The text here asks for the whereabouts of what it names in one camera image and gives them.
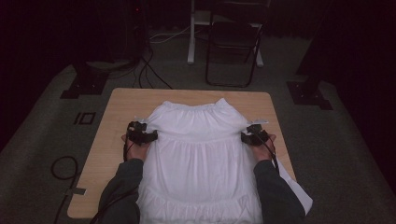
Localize black floor cables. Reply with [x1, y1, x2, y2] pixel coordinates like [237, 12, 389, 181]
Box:
[133, 40, 174, 91]

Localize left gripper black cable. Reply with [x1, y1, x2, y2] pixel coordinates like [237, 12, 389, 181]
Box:
[90, 140, 140, 224]

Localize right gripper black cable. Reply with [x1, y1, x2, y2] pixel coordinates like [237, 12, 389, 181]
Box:
[257, 133, 280, 175]

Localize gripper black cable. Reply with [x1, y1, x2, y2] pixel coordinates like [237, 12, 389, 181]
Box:
[90, 140, 140, 224]
[257, 133, 280, 175]

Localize person's left hand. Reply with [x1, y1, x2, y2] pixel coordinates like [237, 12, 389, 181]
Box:
[120, 133, 151, 162]

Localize white table frame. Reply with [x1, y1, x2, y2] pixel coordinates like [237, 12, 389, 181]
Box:
[187, 0, 265, 68]

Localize white floor cable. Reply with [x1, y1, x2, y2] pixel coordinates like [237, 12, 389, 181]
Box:
[148, 24, 192, 45]

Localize person's right hand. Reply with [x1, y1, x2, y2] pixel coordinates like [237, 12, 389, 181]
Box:
[248, 133, 277, 162]

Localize grey tape strip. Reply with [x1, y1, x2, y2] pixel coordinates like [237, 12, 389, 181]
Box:
[64, 187, 87, 196]

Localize black stand base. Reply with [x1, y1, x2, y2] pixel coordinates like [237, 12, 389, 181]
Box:
[60, 59, 110, 100]
[286, 74, 333, 111]

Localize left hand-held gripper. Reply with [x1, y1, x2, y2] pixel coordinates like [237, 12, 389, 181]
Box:
[126, 120, 159, 147]

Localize white skirt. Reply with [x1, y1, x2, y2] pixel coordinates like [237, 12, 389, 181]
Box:
[134, 97, 314, 224]

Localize black folding chair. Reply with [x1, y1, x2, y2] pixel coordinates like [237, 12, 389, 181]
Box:
[205, 0, 272, 89]

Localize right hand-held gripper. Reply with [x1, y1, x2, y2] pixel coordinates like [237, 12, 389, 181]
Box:
[240, 123, 271, 147]

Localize black floor cable loop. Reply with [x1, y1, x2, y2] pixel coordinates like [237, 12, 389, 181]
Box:
[50, 155, 82, 224]

